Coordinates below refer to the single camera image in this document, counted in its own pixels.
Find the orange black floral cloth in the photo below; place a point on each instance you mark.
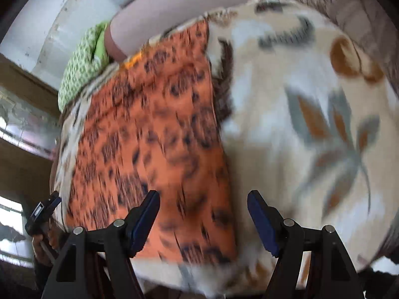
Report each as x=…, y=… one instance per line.
x=149, y=149

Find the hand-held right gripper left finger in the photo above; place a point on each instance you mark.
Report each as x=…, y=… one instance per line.
x=144, y=222

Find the wooden cabinet with glass panels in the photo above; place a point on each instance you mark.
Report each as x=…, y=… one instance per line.
x=25, y=124

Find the person's bare leg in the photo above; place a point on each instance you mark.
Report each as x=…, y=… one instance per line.
x=187, y=7

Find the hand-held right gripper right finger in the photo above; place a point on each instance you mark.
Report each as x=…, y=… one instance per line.
x=262, y=224

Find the brown striped sofa cushion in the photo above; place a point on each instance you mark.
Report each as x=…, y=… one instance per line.
x=352, y=12

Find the person's left hand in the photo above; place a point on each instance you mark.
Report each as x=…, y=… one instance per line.
x=51, y=239

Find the green patterned pillow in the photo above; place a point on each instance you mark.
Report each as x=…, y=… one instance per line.
x=81, y=65

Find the beige floral printed blanket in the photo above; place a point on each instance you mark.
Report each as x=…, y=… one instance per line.
x=296, y=124

